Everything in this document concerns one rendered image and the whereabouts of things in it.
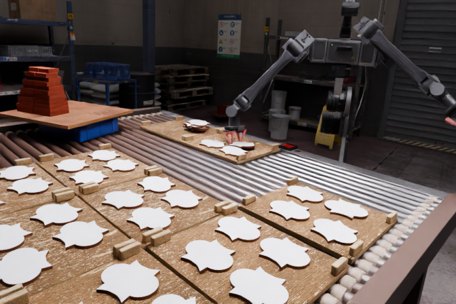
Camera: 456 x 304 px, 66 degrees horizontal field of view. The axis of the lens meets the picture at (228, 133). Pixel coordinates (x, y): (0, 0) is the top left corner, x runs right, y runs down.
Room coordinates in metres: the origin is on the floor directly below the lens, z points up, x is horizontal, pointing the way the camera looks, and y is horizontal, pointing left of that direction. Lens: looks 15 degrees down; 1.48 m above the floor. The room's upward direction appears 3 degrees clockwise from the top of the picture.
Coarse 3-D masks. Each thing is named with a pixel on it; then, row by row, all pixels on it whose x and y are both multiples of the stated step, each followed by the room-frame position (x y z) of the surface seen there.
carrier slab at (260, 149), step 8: (208, 136) 1.95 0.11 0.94; (216, 136) 1.96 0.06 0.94; (224, 136) 1.97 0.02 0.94; (240, 136) 1.99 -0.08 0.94; (184, 144) 1.81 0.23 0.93; (192, 144) 1.79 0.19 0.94; (256, 144) 1.86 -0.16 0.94; (264, 144) 1.87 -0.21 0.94; (208, 152) 1.68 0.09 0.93; (216, 152) 1.67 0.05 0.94; (248, 152) 1.70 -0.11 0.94; (256, 152) 1.71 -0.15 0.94; (264, 152) 1.72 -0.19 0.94; (272, 152) 1.75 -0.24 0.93; (232, 160) 1.57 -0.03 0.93; (240, 160) 1.57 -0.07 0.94; (248, 160) 1.61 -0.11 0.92
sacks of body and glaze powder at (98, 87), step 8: (80, 88) 6.22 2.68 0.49; (88, 88) 6.05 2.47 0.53; (96, 88) 5.87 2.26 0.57; (104, 88) 5.78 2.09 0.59; (112, 88) 5.85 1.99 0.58; (88, 96) 6.12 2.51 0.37; (96, 96) 5.86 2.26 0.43; (104, 96) 5.75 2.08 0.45; (112, 96) 5.85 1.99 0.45; (160, 96) 6.70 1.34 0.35; (104, 104) 5.76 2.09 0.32; (112, 104) 5.87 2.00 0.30
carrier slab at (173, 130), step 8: (184, 120) 2.33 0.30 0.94; (144, 128) 2.08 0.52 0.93; (152, 128) 2.06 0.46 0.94; (160, 128) 2.07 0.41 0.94; (168, 128) 2.09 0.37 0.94; (176, 128) 2.10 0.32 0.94; (208, 128) 2.14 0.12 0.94; (168, 136) 1.91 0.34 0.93; (176, 136) 1.91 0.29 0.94; (200, 136) 1.94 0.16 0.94
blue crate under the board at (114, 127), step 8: (104, 120) 1.90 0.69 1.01; (112, 120) 1.96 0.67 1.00; (40, 128) 1.84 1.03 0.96; (48, 128) 1.82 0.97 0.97; (56, 128) 1.80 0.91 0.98; (72, 128) 1.76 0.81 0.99; (80, 128) 1.74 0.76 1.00; (88, 128) 1.79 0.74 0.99; (96, 128) 1.85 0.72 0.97; (104, 128) 1.91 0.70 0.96; (112, 128) 1.96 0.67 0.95; (56, 136) 1.80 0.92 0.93; (64, 136) 1.78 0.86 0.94; (72, 136) 1.76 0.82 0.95; (80, 136) 1.74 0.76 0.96; (88, 136) 1.79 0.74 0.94; (96, 136) 1.85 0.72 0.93
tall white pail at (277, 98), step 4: (272, 92) 6.51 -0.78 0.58; (276, 92) 6.44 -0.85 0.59; (280, 92) 6.41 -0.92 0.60; (284, 92) 6.44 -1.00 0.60; (272, 96) 6.52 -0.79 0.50; (276, 96) 6.43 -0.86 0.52; (280, 96) 6.42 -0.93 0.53; (284, 96) 6.46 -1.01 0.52; (272, 100) 6.51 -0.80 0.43; (276, 100) 6.44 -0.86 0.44; (280, 100) 6.43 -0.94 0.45; (284, 100) 6.47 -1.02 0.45; (272, 104) 6.50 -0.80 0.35; (276, 104) 6.44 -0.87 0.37; (280, 104) 6.43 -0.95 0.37; (284, 104) 6.49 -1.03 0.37; (272, 108) 6.49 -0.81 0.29; (276, 108) 6.44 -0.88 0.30; (280, 108) 6.43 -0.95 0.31; (284, 108) 6.52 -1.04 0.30
